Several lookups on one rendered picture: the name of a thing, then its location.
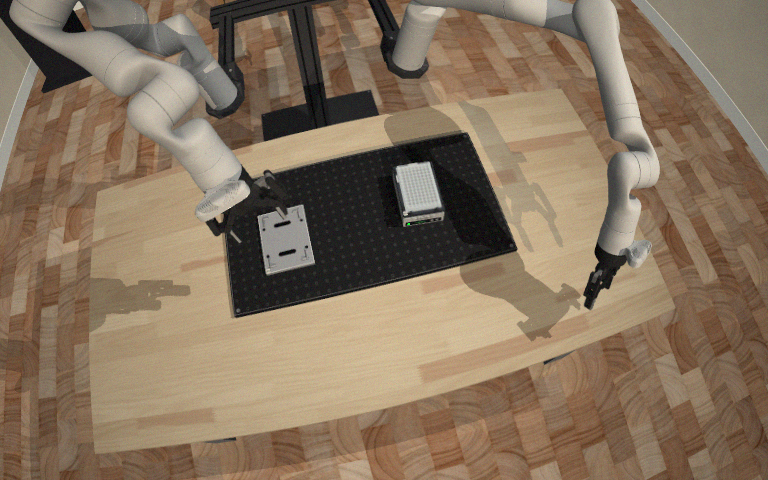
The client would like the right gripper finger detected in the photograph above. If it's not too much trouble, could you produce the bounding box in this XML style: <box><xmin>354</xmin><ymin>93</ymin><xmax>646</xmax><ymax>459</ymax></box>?
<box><xmin>205</xmin><ymin>205</ymin><xmax>243</xmax><ymax>243</ymax></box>
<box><xmin>243</xmin><ymin>170</ymin><xmax>288</xmax><ymax>220</ymax></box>

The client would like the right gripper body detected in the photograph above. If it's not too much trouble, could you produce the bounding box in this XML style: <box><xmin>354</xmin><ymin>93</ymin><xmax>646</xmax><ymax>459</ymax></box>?
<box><xmin>222</xmin><ymin>164</ymin><xmax>260</xmax><ymax>217</ymax></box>

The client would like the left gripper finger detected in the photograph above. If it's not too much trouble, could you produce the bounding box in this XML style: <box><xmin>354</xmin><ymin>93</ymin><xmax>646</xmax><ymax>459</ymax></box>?
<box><xmin>583</xmin><ymin>263</ymin><xmax>614</xmax><ymax>310</ymax></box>
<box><xmin>604</xmin><ymin>267</ymin><xmax>620</xmax><ymax>289</ymax></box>

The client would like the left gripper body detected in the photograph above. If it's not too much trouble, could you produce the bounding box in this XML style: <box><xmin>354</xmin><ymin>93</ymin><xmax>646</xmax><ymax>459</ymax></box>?
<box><xmin>594</xmin><ymin>240</ymin><xmax>627</xmax><ymax>282</ymax></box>

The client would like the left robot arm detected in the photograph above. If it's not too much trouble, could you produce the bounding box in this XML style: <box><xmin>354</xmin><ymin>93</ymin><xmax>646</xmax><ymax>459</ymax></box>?
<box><xmin>392</xmin><ymin>0</ymin><xmax>660</xmax><ymax>268</ymax></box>

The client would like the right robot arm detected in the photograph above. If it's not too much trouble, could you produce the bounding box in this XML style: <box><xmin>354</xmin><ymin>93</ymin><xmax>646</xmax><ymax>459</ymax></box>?
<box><xmin>9</xmin><ymin>0</ymin><xmax>250</xmax><ymax>222</ymax></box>

